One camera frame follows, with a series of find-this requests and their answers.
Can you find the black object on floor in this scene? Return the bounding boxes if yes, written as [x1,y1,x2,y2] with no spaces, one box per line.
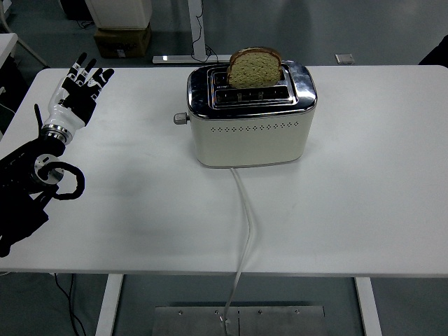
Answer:
[59,0,92,21]

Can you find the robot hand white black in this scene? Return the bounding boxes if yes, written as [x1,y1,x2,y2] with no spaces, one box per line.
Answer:
[42,52,116,131]

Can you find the brown cardboard box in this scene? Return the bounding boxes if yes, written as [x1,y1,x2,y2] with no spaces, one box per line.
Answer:
[92,23,153,59]

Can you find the white box-shaped appliance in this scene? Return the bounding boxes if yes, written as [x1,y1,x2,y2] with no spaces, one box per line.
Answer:
[84,0,153,30]

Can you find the white desk leg with foot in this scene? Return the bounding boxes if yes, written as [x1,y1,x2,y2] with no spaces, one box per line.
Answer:
[152,0,218,64]

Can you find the brown bread slice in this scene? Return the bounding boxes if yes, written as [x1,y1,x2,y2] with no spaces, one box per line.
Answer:
[227,47,283,90]

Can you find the black cable under table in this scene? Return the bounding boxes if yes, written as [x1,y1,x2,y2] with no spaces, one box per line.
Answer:
[52,273,87,336]

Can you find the white side table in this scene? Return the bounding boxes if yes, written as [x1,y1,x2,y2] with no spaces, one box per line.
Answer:
[0,33,19,67]

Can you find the white table leg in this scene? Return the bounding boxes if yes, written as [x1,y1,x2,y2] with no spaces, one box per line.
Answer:
[353,276,383,336]
[94,274,124,336]

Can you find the cream chrome toaster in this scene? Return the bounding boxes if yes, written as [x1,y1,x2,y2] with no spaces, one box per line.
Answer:
[186,59,318,169]

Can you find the black cable on desk leg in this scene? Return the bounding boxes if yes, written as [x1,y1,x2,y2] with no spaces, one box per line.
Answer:
[190,0,218,62]

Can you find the white slanted tube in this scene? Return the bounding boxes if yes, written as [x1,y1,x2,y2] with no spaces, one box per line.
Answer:
[0,0,50,68]

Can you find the white toaster power cable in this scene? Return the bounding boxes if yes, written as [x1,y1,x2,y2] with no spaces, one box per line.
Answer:
[220,167,256,332]

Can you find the person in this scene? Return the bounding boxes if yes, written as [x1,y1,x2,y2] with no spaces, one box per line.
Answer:
[418,33,448,67]

